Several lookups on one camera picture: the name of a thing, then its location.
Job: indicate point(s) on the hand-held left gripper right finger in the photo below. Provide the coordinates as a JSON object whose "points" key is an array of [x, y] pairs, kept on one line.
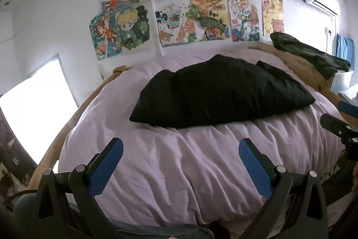
{"points": [[254, 166]]}

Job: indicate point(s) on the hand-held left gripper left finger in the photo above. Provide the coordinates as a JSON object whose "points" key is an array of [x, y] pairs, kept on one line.
{"points": [[107, 166]]}

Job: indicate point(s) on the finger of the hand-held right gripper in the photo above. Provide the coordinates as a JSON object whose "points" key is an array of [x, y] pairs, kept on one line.
{"points": [[348, 108], [335, 124]]}

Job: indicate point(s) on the black pillow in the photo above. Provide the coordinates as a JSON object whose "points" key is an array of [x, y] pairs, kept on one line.
{"points": [[218, 93]]}

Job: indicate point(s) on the white cloth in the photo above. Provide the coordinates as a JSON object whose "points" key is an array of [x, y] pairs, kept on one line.
{"points": [[349, 94]]}

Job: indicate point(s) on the white storage box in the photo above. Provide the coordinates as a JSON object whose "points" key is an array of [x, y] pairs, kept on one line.
{"points": [[342, 82]]}

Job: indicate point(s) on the pink bed cover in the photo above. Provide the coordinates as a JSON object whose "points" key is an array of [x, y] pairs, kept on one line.
{"points": [[195, 160]]}

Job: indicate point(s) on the blue hanging cloth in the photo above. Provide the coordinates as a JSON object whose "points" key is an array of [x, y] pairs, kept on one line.
{"points": [[345, 48]]}

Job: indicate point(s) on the dark green cloth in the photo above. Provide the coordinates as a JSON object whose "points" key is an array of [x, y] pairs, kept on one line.
{"points": [[307, 52]]}

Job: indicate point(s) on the bright window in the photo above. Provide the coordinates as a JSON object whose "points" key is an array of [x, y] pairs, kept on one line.
{"points": [[33, 115]]}

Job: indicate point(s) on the pink pigs yellow drawing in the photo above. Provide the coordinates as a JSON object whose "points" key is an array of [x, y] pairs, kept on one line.
{"points": [[272, 15]]}

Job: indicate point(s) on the blond figure and mermaid drawing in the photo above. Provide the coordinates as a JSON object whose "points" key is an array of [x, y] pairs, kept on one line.
{"points": [[123, 31]]}

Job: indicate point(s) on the crowded colourful drawing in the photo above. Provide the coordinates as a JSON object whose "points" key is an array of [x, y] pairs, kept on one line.
{"points": [[243, 19]]}

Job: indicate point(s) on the orange and green landscape drawing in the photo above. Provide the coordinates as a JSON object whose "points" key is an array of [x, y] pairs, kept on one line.
{"points": [[209, 17]]}

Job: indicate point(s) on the wooden bed frame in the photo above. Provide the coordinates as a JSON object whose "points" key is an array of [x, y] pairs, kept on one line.
{"points": [[299, 68]]}

